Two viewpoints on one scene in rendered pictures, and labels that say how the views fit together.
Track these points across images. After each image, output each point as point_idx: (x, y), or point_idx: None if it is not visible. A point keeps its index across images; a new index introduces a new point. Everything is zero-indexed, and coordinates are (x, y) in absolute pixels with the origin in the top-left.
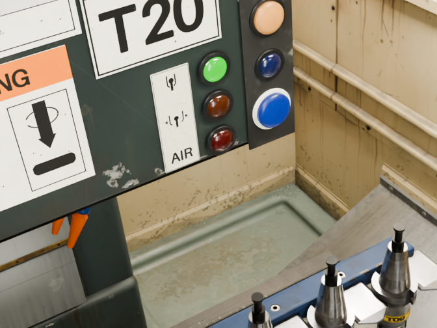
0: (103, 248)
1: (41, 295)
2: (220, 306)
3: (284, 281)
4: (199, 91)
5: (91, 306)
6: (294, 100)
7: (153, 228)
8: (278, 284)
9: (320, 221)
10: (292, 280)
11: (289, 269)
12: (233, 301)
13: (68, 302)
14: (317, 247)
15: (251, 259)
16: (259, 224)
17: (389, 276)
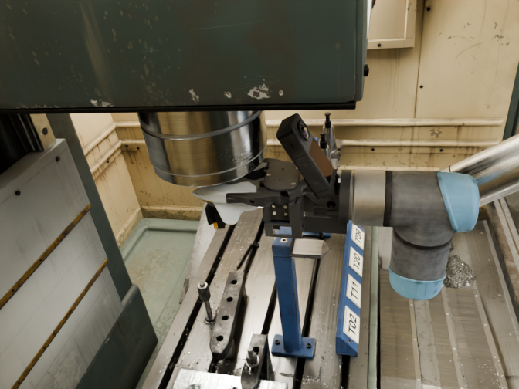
0: (115, 267)
1: (102, 314)
2: (205, 258)
3: (223, 229)
4: None
5: (123, 314)
6: (127, 163)
7: None
8: (222, 232)
9: (178, 224)
10: (227, 226)
11: (196, 243)
12: (209, 252)
13: (116, 313)
14: (203, 223)
15: (157, 264)
16: (142, 248)
17: (330, 143)
